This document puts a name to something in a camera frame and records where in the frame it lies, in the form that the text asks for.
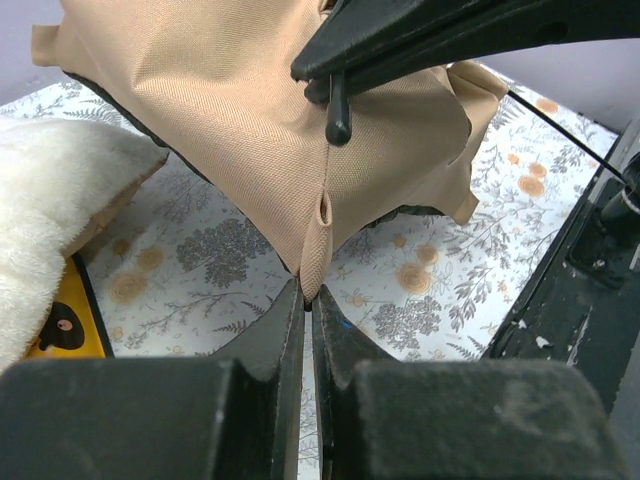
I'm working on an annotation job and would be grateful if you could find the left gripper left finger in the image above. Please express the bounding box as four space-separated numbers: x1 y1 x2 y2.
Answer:
1 280 304 479

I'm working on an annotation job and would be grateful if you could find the yellow pet bowl stand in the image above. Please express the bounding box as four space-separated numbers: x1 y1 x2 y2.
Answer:
25 254 114 359

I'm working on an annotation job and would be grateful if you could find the floral table mat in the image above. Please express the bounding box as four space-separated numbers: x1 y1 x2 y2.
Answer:
11 81 604 478

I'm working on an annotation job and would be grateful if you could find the beige pet tent fabric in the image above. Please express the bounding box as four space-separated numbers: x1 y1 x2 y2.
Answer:
31 0 507 299

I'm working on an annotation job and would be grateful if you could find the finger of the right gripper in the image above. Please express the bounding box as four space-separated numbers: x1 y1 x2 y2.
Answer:
291 1 639 80
304 66 449 103

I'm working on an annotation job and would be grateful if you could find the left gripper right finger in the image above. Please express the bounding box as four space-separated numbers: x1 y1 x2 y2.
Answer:
312 288 628 479

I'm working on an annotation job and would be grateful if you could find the white fluffy cushion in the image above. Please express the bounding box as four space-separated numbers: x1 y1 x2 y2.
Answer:
1 117 169 370

